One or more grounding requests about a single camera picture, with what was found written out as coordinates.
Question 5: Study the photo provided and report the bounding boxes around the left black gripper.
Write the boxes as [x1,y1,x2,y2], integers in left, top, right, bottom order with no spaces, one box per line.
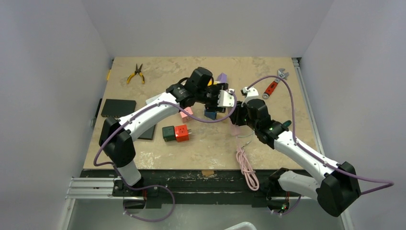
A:
[196,84,227,112]

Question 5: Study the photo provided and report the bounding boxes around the blue cube adapter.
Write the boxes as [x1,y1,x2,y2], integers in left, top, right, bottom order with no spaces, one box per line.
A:
[204,109,217,120]

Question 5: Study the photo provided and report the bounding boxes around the purple socket base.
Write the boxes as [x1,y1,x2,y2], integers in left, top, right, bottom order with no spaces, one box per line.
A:
[216,73,227,83]

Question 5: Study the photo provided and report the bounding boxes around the pink plug adapter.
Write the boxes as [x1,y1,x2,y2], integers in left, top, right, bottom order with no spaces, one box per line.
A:
[180,107,193,123]

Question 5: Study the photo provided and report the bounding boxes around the red handled adjustable wrench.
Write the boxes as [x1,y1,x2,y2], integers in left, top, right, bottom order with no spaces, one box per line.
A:
[262,68,289,99]

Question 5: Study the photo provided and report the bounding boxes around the green handled screwdriver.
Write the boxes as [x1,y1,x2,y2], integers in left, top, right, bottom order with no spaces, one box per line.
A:
[282,120,292,128]

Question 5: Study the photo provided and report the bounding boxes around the red cube adapter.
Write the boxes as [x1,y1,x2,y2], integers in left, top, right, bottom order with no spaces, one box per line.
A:
[174,125,190,142]

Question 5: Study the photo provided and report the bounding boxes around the green cube adapter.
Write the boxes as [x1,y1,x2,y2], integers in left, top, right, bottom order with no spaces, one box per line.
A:
[162,126,176,142]

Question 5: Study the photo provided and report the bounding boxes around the white power strip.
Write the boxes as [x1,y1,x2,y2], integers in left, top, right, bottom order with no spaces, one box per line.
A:
[146,94,161,105]

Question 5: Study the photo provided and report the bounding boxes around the black box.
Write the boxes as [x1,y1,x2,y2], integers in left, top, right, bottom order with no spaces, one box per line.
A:
[139,125,156,140]
[101,99,136,118]

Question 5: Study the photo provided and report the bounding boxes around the yellow black needle-nose pliers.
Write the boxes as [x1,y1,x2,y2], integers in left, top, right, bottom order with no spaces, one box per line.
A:
[126,64,145,84]

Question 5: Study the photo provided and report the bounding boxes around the pink power strip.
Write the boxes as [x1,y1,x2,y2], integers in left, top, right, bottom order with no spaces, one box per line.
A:
[230,124,240,136]

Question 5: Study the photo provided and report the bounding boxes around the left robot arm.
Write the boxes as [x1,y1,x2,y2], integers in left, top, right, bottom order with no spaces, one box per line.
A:
[97,67,237,196]

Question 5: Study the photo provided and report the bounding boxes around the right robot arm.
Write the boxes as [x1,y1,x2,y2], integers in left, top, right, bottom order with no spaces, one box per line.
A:
[230,99,361,217]

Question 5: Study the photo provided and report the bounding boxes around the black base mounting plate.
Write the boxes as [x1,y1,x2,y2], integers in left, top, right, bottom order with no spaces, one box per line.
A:
[79,170,313,209]

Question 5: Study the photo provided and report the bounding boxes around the light blue USB cable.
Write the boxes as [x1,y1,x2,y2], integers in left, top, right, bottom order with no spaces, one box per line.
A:
[237,130,256,150]

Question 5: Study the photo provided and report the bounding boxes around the pink coiled power cord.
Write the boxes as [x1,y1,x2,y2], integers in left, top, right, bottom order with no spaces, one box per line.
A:
[235,135,260,192]

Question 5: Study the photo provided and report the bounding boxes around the aluminium frame rail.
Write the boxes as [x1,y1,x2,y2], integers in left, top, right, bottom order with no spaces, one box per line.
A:
[67,178,261,203]

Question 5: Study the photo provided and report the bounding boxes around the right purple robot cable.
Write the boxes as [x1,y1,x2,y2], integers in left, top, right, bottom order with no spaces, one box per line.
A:
[247,75,395,216]

